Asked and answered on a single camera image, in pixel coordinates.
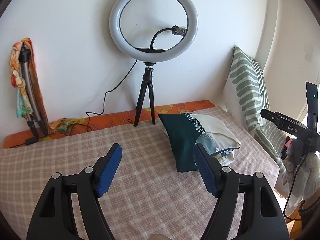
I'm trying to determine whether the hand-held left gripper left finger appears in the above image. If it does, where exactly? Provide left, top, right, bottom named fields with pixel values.
left=26, top=143, right=123, bottom=240

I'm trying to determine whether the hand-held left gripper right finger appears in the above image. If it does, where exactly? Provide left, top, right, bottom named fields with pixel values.
left=193, top=143, right=290, bottom=240

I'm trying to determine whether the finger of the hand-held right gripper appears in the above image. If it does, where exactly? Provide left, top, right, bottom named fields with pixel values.
left=260, top=109, right=282, bottom=127

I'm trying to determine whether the green cream printed t-shirt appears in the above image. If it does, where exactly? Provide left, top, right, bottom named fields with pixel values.
left=158, top=113, right=242, bottom=173

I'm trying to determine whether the person's right forearm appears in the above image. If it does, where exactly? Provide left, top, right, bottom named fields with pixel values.
left=297, top=199, right=320, bottom=233

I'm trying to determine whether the person's right hand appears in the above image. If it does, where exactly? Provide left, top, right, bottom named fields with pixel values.
left=284, top=142, right=320, bottom=202

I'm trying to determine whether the green striped pillow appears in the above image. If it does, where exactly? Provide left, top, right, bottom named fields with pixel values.
left=224, top=45, right=270, bottom=133
left=252, top=120, right=290, bottom=174

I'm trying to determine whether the pink plaid blanket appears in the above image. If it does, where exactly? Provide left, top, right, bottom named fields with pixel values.
left=0, top=105, right=287, bottom=240

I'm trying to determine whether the orange patterned sheet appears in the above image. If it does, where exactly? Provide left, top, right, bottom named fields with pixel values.
left=2, top=100, right=216, bottom=149

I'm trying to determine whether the small black tripod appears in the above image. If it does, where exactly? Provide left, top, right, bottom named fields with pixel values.
left=134, top=62, right=157, bottom=127

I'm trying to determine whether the colourful orange scarf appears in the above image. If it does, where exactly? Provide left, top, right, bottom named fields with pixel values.
left=10, top=37, right=84, bottom=134

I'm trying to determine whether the folded silver tripod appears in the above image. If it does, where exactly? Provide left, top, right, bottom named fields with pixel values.
left=19, top=44, right=48, bottom=137

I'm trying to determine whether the black gooseneck phone holder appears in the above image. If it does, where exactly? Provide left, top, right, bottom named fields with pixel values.
left=149, top=25, right=188, bottom=52

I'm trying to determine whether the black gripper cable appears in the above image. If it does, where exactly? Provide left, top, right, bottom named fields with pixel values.
left=284, top=155, right=308, bottom=220

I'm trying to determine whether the black ring light cable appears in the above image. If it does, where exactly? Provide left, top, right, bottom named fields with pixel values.
left=25, top=59, right=138, bottom=146

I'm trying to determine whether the white ring light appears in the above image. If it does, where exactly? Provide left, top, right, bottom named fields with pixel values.
left=109, top=0, right=199, bottom=63

